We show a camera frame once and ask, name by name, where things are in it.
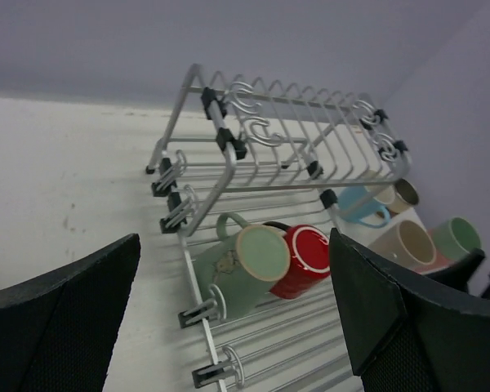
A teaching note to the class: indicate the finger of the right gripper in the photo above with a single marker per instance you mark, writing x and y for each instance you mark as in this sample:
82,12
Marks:
458,274

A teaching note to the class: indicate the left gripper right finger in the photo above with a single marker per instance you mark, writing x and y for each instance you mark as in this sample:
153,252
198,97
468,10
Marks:
404,331

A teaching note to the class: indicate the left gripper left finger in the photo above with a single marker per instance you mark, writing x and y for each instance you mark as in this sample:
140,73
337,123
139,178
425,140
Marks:
58,330

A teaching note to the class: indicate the pink tumbler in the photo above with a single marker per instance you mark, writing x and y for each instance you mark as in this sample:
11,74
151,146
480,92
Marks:
440,262

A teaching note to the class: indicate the light green tumbler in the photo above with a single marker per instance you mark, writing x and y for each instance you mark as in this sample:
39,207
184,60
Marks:
455,238

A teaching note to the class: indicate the beige tumbler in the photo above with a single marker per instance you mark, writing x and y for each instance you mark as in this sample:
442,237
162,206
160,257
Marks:
406,244

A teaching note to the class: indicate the cream and brown cup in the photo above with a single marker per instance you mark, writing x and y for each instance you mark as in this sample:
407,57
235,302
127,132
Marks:
406,196

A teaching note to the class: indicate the red mug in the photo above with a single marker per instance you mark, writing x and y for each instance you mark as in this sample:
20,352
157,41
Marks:
309,262

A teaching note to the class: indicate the light blue mug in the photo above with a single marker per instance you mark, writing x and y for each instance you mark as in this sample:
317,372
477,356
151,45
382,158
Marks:
376,203

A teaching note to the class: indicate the sage green mug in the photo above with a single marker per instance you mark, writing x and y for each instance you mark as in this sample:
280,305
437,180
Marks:
247,261

